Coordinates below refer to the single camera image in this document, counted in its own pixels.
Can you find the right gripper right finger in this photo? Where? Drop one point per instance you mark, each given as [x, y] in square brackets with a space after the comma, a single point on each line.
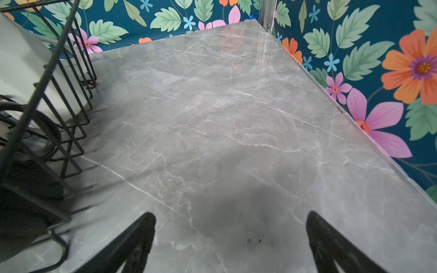
[332, 252]

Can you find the white ceramic mug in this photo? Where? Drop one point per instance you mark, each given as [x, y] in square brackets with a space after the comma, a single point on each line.
[23, 57]

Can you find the black mug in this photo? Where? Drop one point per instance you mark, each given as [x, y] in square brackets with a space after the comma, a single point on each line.
[22, 222]

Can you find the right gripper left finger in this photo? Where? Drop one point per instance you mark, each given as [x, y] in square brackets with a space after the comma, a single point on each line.
[128, 251]

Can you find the black wire dish rack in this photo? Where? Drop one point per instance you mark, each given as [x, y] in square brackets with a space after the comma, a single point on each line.
[45, 87]

